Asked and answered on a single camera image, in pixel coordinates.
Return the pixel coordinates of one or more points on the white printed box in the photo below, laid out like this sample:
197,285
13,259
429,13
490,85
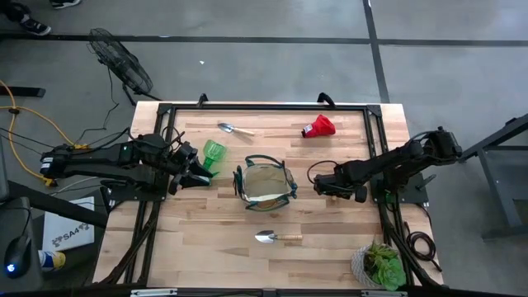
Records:
66,239

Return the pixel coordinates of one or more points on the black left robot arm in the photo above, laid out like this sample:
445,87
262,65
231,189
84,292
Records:
103,158

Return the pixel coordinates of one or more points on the succulent in white pot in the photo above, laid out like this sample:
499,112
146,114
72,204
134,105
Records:
383,268

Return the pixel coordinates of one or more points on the black computer mouse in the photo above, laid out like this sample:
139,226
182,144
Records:
17,257

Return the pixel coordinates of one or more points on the cream green gardening bag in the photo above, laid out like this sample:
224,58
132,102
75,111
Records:
264,181

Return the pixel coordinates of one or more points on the dark side desk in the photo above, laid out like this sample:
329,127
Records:
12,218

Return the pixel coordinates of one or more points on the blue yellow bottle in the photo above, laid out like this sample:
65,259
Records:
53,260

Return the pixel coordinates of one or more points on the person's leg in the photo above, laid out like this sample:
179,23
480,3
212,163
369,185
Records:
12,10

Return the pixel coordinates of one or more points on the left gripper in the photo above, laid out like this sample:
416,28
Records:
183,158

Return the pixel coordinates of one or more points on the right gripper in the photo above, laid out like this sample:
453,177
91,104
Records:
348,177

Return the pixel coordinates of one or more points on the silver metal bracket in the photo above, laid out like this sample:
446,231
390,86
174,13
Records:
152,293
383,293

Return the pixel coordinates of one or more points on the black table frame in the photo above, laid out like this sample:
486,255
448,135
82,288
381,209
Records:
268,107

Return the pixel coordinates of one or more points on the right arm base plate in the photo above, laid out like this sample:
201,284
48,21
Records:
412,194

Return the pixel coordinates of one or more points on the black floor fan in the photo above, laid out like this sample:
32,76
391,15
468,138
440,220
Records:
119,62

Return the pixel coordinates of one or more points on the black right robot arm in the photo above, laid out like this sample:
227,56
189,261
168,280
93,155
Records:
396,163

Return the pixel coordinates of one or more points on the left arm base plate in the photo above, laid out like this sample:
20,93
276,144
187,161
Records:
136,194

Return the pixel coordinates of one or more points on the black rig stand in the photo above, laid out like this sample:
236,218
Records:
501,198

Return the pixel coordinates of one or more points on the black floor bar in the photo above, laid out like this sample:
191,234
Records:
20,91

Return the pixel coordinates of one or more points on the green spray bottle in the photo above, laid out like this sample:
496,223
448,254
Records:
214,150

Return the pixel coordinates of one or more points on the person's shoe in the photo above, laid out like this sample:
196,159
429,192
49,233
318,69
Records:
64,3
37,28

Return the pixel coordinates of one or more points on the red garden glove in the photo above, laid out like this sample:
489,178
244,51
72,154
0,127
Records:
321,127

